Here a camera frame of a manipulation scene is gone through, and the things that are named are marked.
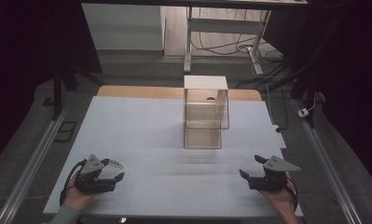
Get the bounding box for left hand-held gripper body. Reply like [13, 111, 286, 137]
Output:
[75, 153, 117, 194]

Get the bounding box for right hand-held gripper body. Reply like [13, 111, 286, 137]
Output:
[248, 155, 302, 191]

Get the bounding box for small beige toothed clip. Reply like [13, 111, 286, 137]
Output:
[108, 159, 125, 170]

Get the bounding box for person's right hand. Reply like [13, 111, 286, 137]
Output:
[259, 173, 297, 217]

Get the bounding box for person's left hand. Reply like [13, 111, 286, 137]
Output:
[62, 182, 102, 212]

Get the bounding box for light blue table mat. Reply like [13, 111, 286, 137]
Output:
[43, 95, 304, 217]

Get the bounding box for dark floor socket plate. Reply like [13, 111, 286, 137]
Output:
[54, 120, 78, 144]

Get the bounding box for clear plastic drawer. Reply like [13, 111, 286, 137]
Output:
[183, 121, 223, 150]

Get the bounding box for small white adapter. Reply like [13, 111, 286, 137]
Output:
[296, 107, 310, 119]

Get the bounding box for wooden table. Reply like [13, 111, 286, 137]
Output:
[96, 85, 263, 103]

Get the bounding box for black stand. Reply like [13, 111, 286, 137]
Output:
[51, 60, 107, 121]

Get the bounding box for clear box with white lid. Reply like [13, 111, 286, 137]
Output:
[183, 75, 230, 131]

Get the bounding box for dark curtain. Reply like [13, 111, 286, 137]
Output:
[0, 0, 103, 171]
[262, 0, 372, 190]

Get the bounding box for white cabinet panel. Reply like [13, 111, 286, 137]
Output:
[81, 3, 165, 51]

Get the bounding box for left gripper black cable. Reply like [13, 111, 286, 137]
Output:
[59, 160, 86, 207]

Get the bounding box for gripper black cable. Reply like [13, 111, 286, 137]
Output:
[284, 176, 299, 213]
[59, 160, 86, 207]

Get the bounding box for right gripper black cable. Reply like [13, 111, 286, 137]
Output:
[284, 176, 299, 213]

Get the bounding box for metal floor rail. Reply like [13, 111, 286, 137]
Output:
[293, 98, 364, 224]
[0, 101, 72, 224]

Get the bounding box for black floor cables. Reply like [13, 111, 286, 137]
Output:
[191, 7, 289, 91]

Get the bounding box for white desk frame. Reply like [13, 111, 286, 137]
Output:
[183, 5, 272, 76]

